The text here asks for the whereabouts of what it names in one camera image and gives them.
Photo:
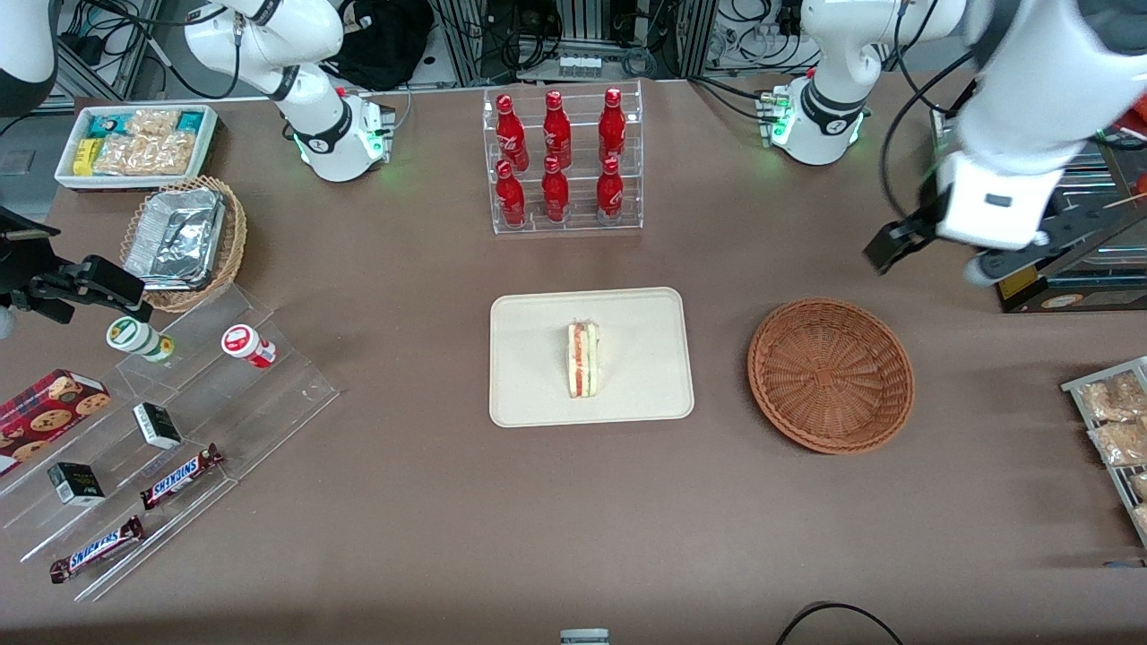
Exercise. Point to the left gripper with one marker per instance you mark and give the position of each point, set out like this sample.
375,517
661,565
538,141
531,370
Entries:
926,212

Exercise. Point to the triangle sandwich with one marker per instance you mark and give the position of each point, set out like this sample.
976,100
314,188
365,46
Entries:
582,363

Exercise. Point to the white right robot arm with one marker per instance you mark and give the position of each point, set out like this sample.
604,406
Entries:
309,90

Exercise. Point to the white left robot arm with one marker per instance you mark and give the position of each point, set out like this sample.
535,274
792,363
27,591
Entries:
1039,81

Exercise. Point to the aluminium foil tray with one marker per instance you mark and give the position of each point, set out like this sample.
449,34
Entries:
175,237

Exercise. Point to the oval tan wicker basket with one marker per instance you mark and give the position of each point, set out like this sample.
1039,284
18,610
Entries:
233,242

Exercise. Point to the tray of packaged pastries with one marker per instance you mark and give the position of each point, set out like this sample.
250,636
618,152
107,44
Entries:
1080,383

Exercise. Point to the round brown wicker basket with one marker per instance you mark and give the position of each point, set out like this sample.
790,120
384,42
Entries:
829,376

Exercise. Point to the cream plastic tray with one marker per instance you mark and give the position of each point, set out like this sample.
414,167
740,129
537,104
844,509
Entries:
538,358

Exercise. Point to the white plastic snack bin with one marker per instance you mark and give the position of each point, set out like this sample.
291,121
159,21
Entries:
67,179

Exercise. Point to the green-lidded white cup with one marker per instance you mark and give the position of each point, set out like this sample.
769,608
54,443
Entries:
134,336

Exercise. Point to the yellow snack pack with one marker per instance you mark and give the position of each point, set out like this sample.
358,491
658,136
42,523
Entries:
84,157

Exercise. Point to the teal snack pack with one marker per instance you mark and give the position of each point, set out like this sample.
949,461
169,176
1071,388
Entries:
107,125
190,121

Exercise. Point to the thin wooden stick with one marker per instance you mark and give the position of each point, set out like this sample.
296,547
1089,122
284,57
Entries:
1127,202

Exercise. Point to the red chocolate cookie box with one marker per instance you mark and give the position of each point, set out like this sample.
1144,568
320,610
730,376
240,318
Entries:
45,412

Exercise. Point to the small black carton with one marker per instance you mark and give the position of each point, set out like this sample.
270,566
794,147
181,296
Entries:
76,484
157,425

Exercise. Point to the red-lidded white cup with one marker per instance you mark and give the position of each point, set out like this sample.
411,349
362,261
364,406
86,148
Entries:
246,345

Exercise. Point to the clear acrylic stepped shelf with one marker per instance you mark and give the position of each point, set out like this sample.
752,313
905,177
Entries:
224,421

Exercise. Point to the clear rice cracker bag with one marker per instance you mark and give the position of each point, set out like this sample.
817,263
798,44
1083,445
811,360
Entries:
1116,399
1120,443
1139,485

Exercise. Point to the brown Snickers bar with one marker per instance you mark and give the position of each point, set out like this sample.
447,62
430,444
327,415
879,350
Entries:
179,477
97,548

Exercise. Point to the black bag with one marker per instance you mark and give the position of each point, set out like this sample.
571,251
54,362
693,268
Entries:
385,40

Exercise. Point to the red cola bottle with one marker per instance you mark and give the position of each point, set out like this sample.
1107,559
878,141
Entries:
612,125
510,197
556,193
556,130
511,134
609,193

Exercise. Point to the clear acrylic bottle rack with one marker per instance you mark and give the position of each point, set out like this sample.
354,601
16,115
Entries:
578,224

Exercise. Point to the white power strip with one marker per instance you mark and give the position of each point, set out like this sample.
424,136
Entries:
579,67

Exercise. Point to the small grey device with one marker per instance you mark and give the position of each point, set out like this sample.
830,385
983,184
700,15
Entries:
584,637

